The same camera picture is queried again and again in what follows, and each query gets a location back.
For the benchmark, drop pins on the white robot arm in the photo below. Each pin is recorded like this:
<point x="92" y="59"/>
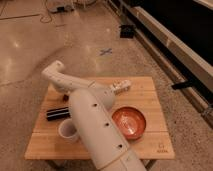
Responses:
<point x="89" y="104"/>

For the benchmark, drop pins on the white ceramic cup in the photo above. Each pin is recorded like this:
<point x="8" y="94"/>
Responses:
<point x="68" y="131"/>

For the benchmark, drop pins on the wooden folding table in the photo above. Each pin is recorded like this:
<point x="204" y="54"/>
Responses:
<point x="155" y="144"/>

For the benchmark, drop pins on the orange bowl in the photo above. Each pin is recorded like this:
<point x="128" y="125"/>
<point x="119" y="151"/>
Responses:
<point x="130" y="121"/>

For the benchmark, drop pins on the black box on floor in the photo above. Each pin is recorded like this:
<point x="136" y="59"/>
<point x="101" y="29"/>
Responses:
<point x="127" y="31"/>

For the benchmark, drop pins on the black white striped box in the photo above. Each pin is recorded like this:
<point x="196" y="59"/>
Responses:
<point x="57" y="113"/>

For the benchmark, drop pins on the white equipment on floor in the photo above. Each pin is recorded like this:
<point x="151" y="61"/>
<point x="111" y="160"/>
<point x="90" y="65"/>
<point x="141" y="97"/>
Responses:
<point x="55" y="6"/>

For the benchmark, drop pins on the long grey wall rail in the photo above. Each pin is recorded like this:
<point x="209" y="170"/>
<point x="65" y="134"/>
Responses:
<point x="180" y="32"/>

